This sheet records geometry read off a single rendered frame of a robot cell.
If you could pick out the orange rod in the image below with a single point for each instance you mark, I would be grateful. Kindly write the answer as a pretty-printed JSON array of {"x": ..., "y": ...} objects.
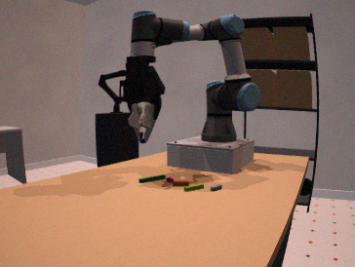
[{"x": 180, "y": 183}]

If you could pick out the lime green rod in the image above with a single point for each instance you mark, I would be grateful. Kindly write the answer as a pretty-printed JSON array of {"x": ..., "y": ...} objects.
[{"x": 193, "y": 187}]

